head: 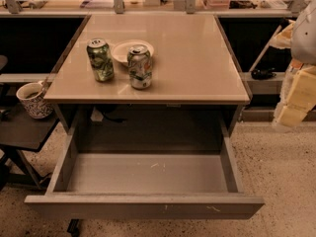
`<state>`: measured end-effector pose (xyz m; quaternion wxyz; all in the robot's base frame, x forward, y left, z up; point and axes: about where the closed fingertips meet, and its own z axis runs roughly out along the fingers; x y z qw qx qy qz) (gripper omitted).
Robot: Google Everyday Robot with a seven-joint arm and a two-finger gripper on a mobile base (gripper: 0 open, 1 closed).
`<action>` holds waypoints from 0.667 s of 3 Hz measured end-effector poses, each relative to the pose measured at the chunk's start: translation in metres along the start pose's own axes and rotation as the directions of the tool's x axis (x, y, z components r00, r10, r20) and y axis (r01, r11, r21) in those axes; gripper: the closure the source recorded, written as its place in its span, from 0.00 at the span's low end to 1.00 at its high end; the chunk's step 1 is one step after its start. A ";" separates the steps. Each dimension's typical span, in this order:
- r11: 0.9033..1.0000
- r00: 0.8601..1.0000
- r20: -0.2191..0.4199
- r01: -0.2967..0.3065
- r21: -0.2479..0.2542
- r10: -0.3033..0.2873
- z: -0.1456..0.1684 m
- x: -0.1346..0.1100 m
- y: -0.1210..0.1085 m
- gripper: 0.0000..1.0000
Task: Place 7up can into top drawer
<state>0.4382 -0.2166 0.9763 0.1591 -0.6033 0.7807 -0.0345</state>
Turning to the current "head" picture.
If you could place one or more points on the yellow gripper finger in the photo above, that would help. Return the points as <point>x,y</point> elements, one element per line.
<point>300,100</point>

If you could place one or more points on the white handled stick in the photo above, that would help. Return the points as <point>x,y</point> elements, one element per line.
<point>265,48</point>

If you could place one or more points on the silver 7up soda can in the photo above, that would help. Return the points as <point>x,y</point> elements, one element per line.
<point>139,66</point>

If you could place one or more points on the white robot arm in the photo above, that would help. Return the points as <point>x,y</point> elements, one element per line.
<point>303,52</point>

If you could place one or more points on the beige top cabinet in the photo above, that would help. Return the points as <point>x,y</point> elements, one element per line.
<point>192,71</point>

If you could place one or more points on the dark side chair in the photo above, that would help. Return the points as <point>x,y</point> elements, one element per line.
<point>18,133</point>

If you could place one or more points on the patterned ceramic mug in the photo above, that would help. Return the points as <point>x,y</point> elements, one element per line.
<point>31,97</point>

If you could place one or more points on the white paper bowl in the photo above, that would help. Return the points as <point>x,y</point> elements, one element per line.
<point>120,50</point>

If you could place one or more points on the open grey top drawer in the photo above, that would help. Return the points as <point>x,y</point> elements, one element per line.
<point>175,166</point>

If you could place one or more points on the green soda can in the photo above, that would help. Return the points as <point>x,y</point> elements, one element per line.
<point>100,59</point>

